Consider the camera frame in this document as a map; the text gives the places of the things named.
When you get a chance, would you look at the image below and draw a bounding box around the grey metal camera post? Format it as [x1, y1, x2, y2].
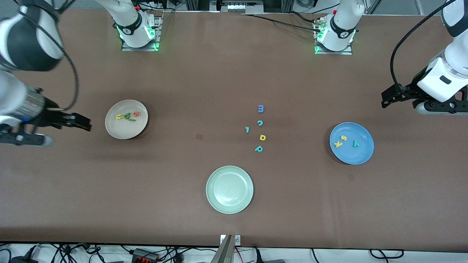
[210, 235, 234, 263]

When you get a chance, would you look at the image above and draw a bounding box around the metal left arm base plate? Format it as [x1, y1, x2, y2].
[314, 16, 354, 56]

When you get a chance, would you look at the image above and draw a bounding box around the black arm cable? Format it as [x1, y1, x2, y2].
[13, 0, 79, 111]
[389, 0, 461, 91]

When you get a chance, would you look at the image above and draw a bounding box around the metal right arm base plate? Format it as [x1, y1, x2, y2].
[121, 13, 163, 52]

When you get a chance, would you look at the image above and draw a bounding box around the beige brown round plate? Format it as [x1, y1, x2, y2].
[105, 99, 149, 140]

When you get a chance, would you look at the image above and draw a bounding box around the long black table cable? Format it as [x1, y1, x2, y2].
[241, 13, 322, 33]

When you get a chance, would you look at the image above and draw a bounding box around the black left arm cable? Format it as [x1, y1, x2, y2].
[389, 0, 461, 91]

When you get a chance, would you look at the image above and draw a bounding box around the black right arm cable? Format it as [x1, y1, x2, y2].
[13, 0, 79, 111]

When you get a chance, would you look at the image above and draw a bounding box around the blue round plate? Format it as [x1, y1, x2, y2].
[329, 122, 375, 165]

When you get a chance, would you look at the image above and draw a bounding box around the pale green round plate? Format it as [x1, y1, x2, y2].
[206, 165, 254, 214]

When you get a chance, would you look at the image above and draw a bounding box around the silver electronics box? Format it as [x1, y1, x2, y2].
[218, 0, 264, 14]

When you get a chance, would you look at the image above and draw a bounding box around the black orange power strip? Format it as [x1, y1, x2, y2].
[132, 248, 160, 262]

